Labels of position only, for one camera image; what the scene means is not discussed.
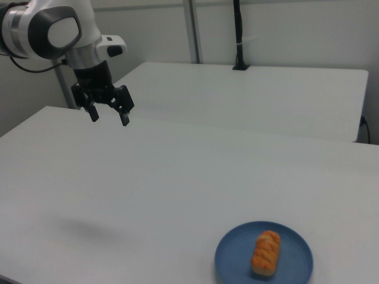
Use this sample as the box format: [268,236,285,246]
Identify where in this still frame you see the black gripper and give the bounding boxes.
[71,60,135,127]

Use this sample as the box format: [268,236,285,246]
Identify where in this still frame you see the orange braided bread loaf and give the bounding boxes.
[250,230,281,279]

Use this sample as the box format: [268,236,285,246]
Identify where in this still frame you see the blue round plate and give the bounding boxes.
[214,221,314,284]

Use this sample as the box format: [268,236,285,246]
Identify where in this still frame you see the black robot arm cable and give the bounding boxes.
[8,55,68,73]

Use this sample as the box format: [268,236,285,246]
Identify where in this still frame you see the grey metal frame post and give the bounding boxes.
[181,0,204,64]

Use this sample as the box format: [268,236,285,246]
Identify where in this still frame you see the black camera pole with base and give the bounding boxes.
[232,0,251,71]

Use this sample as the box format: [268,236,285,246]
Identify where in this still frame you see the black cable at table edge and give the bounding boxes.
[359,115,371,143]

